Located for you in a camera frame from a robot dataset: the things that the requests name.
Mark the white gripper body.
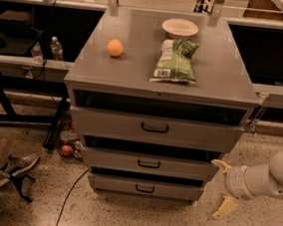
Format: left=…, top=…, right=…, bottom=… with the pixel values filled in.
left=225, top=166, right=254, bottom=201

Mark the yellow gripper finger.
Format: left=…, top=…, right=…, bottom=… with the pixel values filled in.
left=211, top=194, right=239, bottom=220
left=211, top=159, right=232, bottom=175

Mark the grey drawer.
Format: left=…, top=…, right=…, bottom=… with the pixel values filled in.
left=70, top=107, right=244, bottom=153
left=88, top=173, right=204, bottom=202
left=81, top=146, right=218, bottom=181

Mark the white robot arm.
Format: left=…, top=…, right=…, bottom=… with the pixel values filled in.
left=211, top=150, right=283, bottom=220

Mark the grey drawer cabinet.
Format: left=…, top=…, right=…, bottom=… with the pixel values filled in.
left=65, top=7, right=259, bottom=189

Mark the grey bottom drawer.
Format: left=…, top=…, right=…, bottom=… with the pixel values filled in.
left=88, top=173, right=204, bottom=202

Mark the grey top drawer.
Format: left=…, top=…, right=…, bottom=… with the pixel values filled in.
left=70, top=107, right=244, bottom=153

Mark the green chip bag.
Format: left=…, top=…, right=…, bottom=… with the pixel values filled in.
left=149, top=39, right=199, bottom=84

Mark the beige bowl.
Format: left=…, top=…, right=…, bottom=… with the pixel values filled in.
left=161, top=18, right=198, bottom=40

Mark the red apple on floor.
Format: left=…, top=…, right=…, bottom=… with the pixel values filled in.
left=60, top=144, right=74, bottom=157

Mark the orange fruit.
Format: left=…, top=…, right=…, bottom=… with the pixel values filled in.
left=107, top=39, right=124, bottom=58

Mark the clear water bottle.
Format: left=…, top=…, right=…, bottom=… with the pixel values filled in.
left=50, top=37, right=64, bottom=62
left=31, top=43, right=44, bottom=66

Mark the grey sneaker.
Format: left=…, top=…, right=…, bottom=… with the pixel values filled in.
left=0, top=152, right=39, bottom=187

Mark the black floor cable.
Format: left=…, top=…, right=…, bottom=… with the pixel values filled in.
left=54, top=166, right=90, bottom=226

